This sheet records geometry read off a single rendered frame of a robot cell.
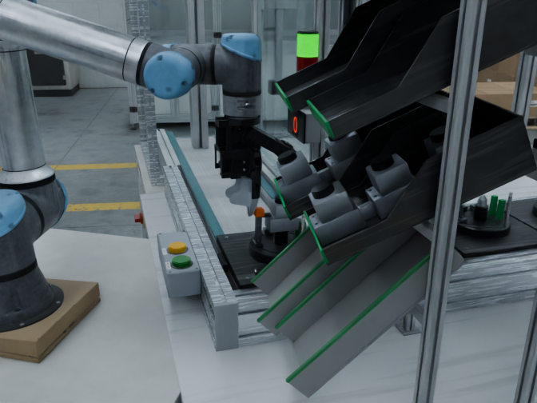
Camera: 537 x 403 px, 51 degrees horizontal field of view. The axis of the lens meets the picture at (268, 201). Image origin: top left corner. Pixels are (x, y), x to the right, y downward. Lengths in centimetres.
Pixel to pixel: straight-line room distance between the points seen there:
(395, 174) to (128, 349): 65
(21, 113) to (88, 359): 50
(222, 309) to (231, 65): 45
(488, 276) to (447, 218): 63
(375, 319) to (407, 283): 6
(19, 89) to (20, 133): 8
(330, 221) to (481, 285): 63
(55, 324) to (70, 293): 12
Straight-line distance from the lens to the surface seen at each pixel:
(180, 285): 120
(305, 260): 100
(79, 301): 123
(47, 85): 874
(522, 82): 220
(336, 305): 88
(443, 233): 69
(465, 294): 129
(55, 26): 101
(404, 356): 113
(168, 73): 94
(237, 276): 113
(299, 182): 86
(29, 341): 114
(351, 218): 73
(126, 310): 127
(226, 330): 109
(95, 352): 116
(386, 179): 73
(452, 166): 67
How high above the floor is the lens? 151
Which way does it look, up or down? 21 degrees down
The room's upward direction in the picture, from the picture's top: straight up
